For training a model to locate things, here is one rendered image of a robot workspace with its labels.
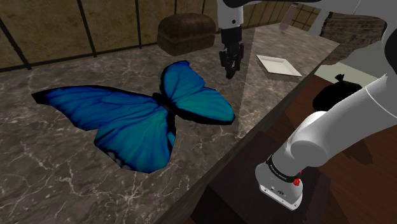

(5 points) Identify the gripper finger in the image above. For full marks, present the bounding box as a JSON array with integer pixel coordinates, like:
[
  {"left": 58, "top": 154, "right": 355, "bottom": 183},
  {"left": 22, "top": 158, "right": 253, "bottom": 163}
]
[
  {"left": 218, "top": 49, "right": 233, "bottom": 80},
  {"left": 230, "top": 43, "right": 245, "bottom": 79}
]

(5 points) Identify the white square plate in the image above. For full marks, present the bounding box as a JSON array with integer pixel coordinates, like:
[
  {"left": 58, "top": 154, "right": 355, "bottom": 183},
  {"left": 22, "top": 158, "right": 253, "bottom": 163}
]
[{"left": 256, "top": 54, "right": 303, "bottom": 78}]

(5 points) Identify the brown bread loaf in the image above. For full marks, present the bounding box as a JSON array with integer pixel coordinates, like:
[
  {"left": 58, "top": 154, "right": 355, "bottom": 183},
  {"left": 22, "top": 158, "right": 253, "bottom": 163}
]
[{"left": 157, "top": 12, "right": 216, "bottom": 57}]

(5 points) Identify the pale pink slender object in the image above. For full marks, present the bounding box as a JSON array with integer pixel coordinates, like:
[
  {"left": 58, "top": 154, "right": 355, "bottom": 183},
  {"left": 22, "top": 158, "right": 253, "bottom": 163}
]
[{"left": 279, "top": 3, "right": 298, "bottom": 34}]

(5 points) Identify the black tied garbage bag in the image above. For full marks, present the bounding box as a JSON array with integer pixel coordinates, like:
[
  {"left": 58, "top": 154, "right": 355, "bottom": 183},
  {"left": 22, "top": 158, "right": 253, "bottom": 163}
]
[{"left": 312, "top": 73, "right": 364, "bottom": 113}]

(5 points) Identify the blue butterfly figure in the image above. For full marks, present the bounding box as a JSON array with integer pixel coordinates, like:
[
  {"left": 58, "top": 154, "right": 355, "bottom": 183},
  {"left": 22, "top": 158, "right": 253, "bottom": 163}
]
[{"left": 31, "top": 60, "right": 236, "bottom": 174}]

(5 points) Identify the dark robot stand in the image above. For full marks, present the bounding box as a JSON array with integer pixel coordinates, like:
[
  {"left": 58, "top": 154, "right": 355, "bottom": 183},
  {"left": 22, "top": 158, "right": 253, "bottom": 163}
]
[{"left": 190, "top": 130, "right": 332, "bottom": 224}]

